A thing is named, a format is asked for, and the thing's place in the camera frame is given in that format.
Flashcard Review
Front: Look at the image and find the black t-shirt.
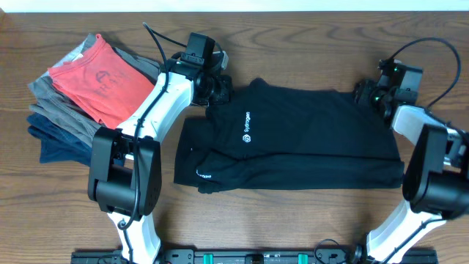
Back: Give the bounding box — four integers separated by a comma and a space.
174, 78, 404, 194

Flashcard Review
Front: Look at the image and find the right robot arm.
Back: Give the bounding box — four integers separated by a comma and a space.
347, 59, 468, 263

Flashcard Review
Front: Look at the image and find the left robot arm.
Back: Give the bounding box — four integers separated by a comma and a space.
71, 32, 232, 263

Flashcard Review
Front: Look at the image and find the folded red t-shirt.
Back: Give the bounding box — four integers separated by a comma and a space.
48, 34, 155, 129

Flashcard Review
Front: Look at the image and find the folded navy blue garment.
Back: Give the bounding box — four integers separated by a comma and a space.
26, 114, 92, 166

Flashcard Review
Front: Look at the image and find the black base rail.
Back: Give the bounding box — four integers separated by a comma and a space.
70, 249, 439, 264

